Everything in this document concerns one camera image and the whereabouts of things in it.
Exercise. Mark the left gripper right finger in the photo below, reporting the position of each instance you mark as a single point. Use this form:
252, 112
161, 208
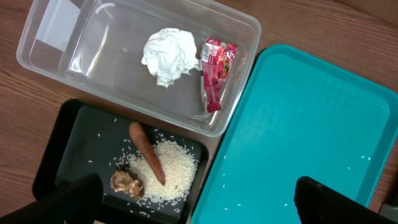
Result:
319, 204

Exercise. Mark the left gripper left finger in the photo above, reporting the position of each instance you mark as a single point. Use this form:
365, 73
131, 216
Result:
80, 202

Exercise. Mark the brown food chunk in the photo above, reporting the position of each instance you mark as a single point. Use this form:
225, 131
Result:
125, 181

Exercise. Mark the brown sausage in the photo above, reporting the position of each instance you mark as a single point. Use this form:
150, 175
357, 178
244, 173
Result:
141, 141

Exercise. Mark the pile of white rice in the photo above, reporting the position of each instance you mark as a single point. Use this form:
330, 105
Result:
179, 167

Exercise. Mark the white napkin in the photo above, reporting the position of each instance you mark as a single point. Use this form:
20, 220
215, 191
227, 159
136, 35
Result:
170, 53

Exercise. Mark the red snack wrapper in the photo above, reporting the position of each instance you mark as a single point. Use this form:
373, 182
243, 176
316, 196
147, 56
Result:
217, 60

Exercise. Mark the black plastic tray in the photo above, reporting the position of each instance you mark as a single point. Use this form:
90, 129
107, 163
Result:
86, 139

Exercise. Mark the teal serving tray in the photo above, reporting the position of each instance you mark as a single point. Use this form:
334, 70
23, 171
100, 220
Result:
298, 116

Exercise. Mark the clear plastic bin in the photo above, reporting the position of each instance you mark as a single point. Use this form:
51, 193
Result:
97, 46

